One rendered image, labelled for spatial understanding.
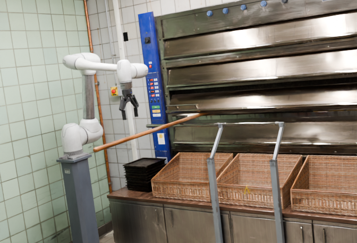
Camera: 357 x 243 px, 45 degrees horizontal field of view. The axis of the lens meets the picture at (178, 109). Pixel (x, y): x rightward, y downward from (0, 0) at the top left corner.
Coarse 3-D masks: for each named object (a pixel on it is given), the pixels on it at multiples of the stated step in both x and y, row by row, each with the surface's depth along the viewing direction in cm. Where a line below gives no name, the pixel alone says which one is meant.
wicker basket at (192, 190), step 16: (176, 160) 388; (192, 160) 384; (224, 160) 367; (160, 176) 367; (176, 176) 388; (192, 176) 383; (208, 176) 374; (160, 192) 352; (176, 192) 359; (192, 192) 336; (208, 192) 349
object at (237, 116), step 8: (272, 112) 346; (280, 112) 341; (288, 112) 335; (296, 112) 331; (304, 112) 327; (312, 112) 324; (320, 112) 320; (328, 112) 317; (336, 112) 314; (344, 112) 311; (352, 112) 308; (176, 120) 393
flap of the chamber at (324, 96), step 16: (176, 96) 392; (192, 96) 382; (208, 96) 372; (224, 96) 363; (240, 96) 354; (256, 96) 346; (272, 96) 338; (288, 96) 330; (304, 96) 323; (320, 96) 316; (336, 96) 309; (352, 96) 303; (192, 112) 372; (208, 112) 364
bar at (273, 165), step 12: (216, 144) 318; (276, 144) 292; (276, 156) 287; (276, 168) 283; (276, 180) 283; (216, 192) 313; (276, 192) 285; (216, 204) 312; (276, 204) 286; (216, 216) 314; (276, 216) 287; (216, 228) 315; (276, 228) 289; (216, 240) 317
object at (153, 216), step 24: (120, 192) 382; (144, 192) 373; (120, 216) 375; (144, 216) 360; (168, 216) 346; (192, 216) 332; (240, 216) 309; (264, 216) 299; (288, 216) 288; (312, 216) 279; (336, 216) 273; (120, 240) 380; (144, 240) 364; (168, 240) 349; (192, 240) 336; (240, 240) 312; (264, 240) 302; (288, 240) 291; (312, 240) 282; (336, 240) 273
